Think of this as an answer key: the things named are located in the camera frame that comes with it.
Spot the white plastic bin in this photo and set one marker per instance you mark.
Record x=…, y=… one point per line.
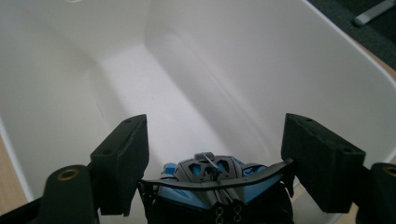
x=236, y=68

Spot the grey metal bar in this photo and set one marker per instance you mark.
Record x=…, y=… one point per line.
x=372, y=12

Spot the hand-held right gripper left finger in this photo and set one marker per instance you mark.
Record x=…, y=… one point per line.
x=123, y=168

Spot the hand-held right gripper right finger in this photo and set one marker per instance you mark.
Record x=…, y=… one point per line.
x=323, y=168

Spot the blue and black toy car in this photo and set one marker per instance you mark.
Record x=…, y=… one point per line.
x=199, y=193

